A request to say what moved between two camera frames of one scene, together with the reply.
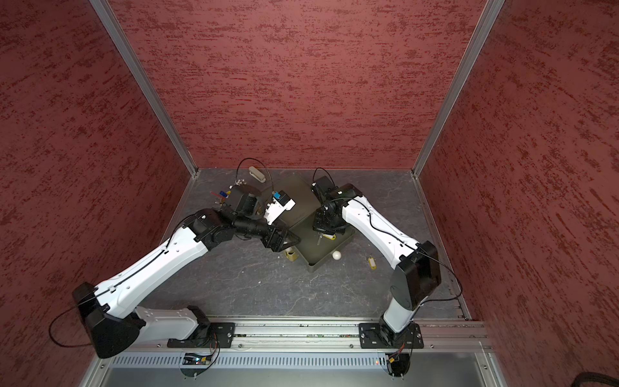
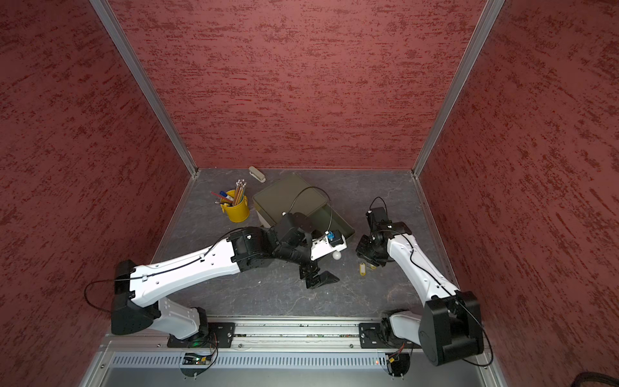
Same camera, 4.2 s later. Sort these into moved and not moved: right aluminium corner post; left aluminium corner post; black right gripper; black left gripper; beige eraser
Moved: black right gripper; black left gripper
Not moved: left aluminium corner post; beige eraser; right aluminium corner post
